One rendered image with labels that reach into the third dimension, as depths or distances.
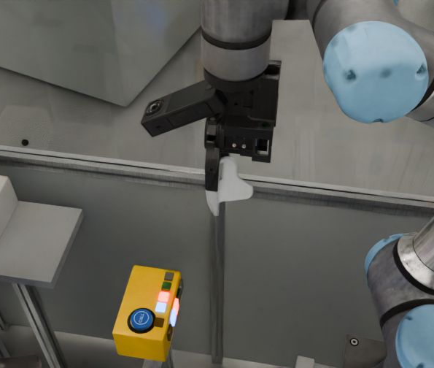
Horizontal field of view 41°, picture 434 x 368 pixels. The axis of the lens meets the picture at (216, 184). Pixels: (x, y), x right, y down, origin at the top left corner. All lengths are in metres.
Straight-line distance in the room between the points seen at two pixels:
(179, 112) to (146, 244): 1.08
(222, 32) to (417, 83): 0.21
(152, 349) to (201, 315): 0.86
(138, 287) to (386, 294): 0.48
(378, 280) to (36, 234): 0.92
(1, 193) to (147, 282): 0.55
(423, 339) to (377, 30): 0.58
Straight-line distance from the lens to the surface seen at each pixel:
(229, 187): 0.73
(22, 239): 1.60
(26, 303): 1.87
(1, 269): 1.56
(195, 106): 0.68
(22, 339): 2.46
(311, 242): 1.61
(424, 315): 0.97
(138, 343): 1.16
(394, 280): 1.01
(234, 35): 0.60
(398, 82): 0.48
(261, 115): 0.68
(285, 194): 1.47
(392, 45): 0.47
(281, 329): 2.01
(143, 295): 1.18
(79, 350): 2.37
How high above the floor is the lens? 2.06
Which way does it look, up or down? 47 degrees down
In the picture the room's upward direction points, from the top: straight up
